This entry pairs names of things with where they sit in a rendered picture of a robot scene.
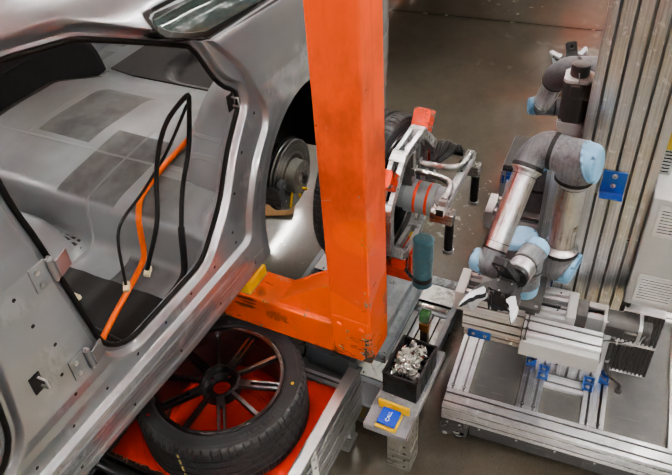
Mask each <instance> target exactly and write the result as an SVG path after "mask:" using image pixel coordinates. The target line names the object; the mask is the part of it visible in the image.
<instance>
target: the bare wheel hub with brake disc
mask: <svg viewBox="0 0 672 475"><path fill-rule="evenodd" d="M302 170H306V171H307V173H308V178H307V181H306V183H305V184H303V185H302V184H300V183H299V175H300V173H301V171H302ZM309 176H310V154H309V149H308V146H307V144H306V143H305V142H304V141H303V140H301V139H297V138H291V139H289V140H287V141H286V142H285V143H284V144H283V145H282V146H281V148H280V149H279V151H278V153H277V155H276V157H275V159H274V162H273V165H272V169H271V173H270V181H269V187H273V188H275V184H276V183H277V182H278V181H279V180H280V179H282V180H286V182H287V188H286V190H285V193H286V194H288V198H289V201H288V204H287V205H286V207H281V208H279V207H276V206H275V207H276V208H278V209H282V210H289V209H291V208H292V207H294V206H295V205H296V203H297V202H298V201H299V199H300V198H301V197H300V198H299V195H298V194H299V193H301V196H302V194H303V192H304V190H303V189H302V187H306V186H307V183H308V180H309ZM291 192H293V200H292V207H290V196H291Z"/></svg>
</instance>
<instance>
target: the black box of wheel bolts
mask: <svg viewBox="0 0 672 475"><path fill-rule="evenodd" d="M436 353H437V346H435V345H432V344H429V343H427V342H424V341H421V340H418V339H415V338H412V337H410V336H407V335H403V336H402V338H401V340H400V342H399V343H398V345H397V347H396V348H395V350H394V352H393V353H392V355H391V357H390V359H389V360H388V362H387V364H386V365H385V367H384V369H383V370H382V377H383V391H385V392H387V393H390V394H392V395H395V396H397V397H400V398H403V399H405V400H408V401H410V402H413V403H415V404H416V403H417V401H418V399H419V397H420V395H421V394H422V391H423V389H424V388H425V386H426V384H427V382H428V380H429V378H430V376H431V375H432V372H433V370H434V368H435V366H436Z"/></svg>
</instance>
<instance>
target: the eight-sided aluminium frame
mask: <svg viewBox="0 0 672 475"><path fill-rule="evenodd" d="M412 138H413V139H412ZM411 140H412V141H411ZM410 141H411V142H410ZM408 142H409V145H408V146H407V148H406V149H405V150H404V148H405V146H406V145H407V143H408ZM437 143H438V142H437V138H435V137H434V136H433V135H432V133H431V132H430V131H428V128H426V127H424V126H419V125H413V124H412V125H411V126H410V127H409V129H408V131H407V132H406V133H405V135H404V136H403V137H402V139H401V140H400V142H399V143H398V144H397V146H396V147H395V148H394V149H393V150H392V153H391V155H390V157H389V163H388V166H387V169H388V170H392V171H394V169H395V166H398V169H397V174H399V175H400V178H399V181H398V185H397V189H396V192H395V193H394V192H391V194H390V198H389V202H388V201H386V199H387V195H388V191H385V207H386V256H389V257H392V258H396V259H400V260H405V259H406V258H407V257H408V253H409V252H410V250H411V249H412V247H413V237H414V236H415V235H416V234H418V233H422V230H423V228H424V225H425V220H426V216H424V215H420V218H417V215H418V214H416V213H412V214H411V217H410V220H409V222H408V225H407V226H406V228H405V230H404V231H403V233H402V235H401V236H400V238H399V239H398V241H397V243H396V244H395V246H394V212H395V205H396V201H397V197H398V194H399V190H400V186H401V183H402V179H403V175H404V172H405V168H406V165H407V163H408V161H409V159H410V157H411V156H412V154H413V152H414V151H415V150H416V148H417V147H418V145H419V144H421V157H423V160H425V161H428V150H430V160H431V161H432V160H433V157H434V153H435V149H436V145H437ZM420 180H424V181H428V182H433V183H436V179H432V178H429V177H425V176H422V175H421V177H420ZM411 232H413V233H412V235H411V236H410V238H409V240H408V242H407V243H406V245H405V247H404V248H402V246H403V245H404V243H405V242H406V240H407V238H408V237H409V235H410V233H411Z"/></svg>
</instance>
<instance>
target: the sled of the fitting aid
mask: <svg viewBox="0 0 672 475"><path fill-rule="evenodd" d="M422 292H423V290H419V289H417V288H415V287H414V286H413V287H412V288H411V290H410V292H409V294H408V296H407V298H406V299H405V301H404V303H403V305H402V307H401V309H400V310H399V312H398V314H397V316H396V318H395V320H394V321H393V323H392V325H391V327H390V329H389V331H388V332H387V337H386V339H385V341H384V342H383V344H382V346H381V348H380V350H379V352H378V353H377V355H376V357H375V359H374V360H375V361H378V362H381V363H384V364H385V363H386V361H387V359H388V357H389V355H390V353H391V351H392V349H393V347H394V346H395V344H396V342H397V340H398V338H399V336H400V334H401V332H402V330H403V328H404V327H405V325H406V323H407V321H408V319H409V317H410V315H411V313H412V311H413V309H414V308H415V306H416V304H417V302H418V300H419V298H420V296H421V294H422Z"/></svg>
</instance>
